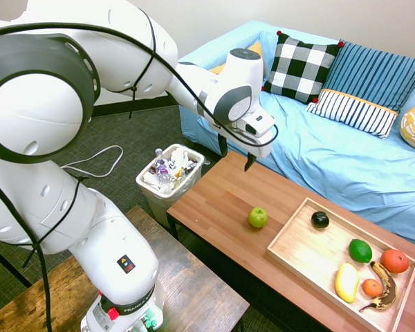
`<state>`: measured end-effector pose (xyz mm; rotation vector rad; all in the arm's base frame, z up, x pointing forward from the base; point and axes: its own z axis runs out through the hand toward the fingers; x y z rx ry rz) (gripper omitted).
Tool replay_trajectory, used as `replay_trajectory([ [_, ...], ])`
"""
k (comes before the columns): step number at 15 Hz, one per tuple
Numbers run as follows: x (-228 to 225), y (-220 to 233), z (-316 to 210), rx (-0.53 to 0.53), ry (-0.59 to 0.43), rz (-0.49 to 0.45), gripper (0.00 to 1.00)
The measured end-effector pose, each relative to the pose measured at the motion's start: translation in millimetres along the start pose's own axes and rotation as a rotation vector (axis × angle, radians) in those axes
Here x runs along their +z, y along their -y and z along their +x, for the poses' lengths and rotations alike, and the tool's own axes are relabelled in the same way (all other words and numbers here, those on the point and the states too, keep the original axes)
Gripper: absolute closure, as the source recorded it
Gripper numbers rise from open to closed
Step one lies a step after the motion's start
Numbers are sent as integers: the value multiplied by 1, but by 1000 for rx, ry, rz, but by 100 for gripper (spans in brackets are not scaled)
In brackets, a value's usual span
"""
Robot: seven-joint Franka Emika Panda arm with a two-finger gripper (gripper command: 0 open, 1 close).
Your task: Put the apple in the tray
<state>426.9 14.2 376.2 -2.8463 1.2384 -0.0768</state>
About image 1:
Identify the small orange tangerine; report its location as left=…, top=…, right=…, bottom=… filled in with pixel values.
left=362, top=278, right=384, bottom=298

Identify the clear plastic bottle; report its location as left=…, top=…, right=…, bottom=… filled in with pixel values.
left=154, top=148, right=174, bottom=186

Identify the black white checkered pillow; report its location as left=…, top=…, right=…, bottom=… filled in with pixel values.
left=261, top=30, right=344, bottom=104

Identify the light wooden tray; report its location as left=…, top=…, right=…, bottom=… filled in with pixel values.
left=266, top=196, right=415, bottom=332

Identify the overripe spotted banana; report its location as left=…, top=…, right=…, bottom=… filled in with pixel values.
left=358, top=261, right=398, bottom=313

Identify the blue striped pillow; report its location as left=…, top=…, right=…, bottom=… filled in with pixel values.
left=322, top=40, right=415, bottom=113

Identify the white cable on floor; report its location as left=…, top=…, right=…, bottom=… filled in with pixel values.
left=60, top=145, right=125, bottom=179

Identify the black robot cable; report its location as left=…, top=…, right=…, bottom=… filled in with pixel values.
left=0, top=6, right=279, bottom=332

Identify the white navy striped pillow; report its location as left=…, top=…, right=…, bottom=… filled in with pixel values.
left=304, top=89, right=399, bottom=140

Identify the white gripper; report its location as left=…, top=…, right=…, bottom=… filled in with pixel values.
left=210, top=105, right=275, bottom=173

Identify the dark avocado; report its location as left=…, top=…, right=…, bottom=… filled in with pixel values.
left=311, top=211, right=331, bottom=230

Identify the rustic wooden robot stand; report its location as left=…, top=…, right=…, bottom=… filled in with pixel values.
left=0, top=204, right=251, bottom=332

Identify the orange yellow pillow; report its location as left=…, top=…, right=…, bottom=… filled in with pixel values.
left=208, top=41, right=265, bottom=76

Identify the reddish wooden coffee table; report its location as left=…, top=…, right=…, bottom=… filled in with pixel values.
left=166, top=149, right=415, bottom=332

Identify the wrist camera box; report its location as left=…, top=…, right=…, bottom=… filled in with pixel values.
left=232, top=120, right=264, bottom=138

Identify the green lime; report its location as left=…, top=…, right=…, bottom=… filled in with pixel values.
left=348, top=238, right=373, bottom=264

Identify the yellow mango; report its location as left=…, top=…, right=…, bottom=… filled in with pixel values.
left=334, top=262, right=361, bottom=304

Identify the light blue covered sofa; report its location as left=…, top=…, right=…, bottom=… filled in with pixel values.
left=177, top=19, right=415, bottom=251

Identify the green apple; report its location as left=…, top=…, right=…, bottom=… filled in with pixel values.
left=248, top=206, right=268, bottom=229

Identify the white trash bin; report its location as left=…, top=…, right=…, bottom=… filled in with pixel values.
left=135, top=143, right=206, bottom=229

